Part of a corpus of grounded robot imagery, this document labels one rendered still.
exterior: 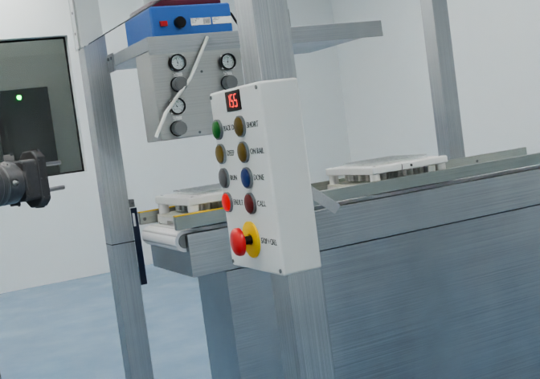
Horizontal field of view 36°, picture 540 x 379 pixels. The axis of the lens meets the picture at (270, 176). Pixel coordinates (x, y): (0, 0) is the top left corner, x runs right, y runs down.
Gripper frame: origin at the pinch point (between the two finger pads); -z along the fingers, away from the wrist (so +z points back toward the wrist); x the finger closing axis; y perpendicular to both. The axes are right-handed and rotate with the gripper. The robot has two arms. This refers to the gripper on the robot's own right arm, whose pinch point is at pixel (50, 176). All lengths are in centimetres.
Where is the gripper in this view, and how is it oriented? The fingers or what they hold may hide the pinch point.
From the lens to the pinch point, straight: 184.1
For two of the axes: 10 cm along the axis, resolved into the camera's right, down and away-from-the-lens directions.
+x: 1.3, 9.9, 0.6
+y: 8.4, -0.8, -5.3
